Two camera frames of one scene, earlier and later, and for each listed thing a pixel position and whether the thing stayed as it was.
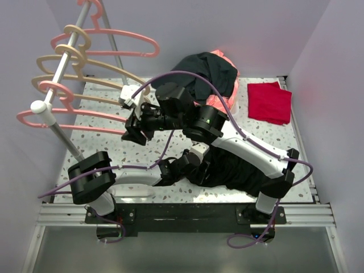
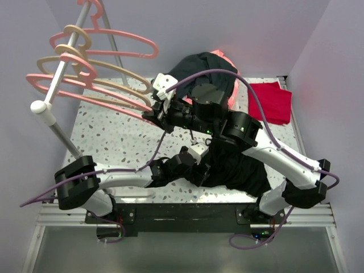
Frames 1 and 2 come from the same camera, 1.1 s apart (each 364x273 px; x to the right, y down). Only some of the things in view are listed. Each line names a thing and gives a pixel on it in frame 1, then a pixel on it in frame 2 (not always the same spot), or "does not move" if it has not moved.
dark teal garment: (223, 75) does not move
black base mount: (127, 219) does not move
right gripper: (133, 133) → (157, 116)
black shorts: (227, 170) does not move
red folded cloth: (268, 102) does not move
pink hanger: (67, 110) → (87, 84)
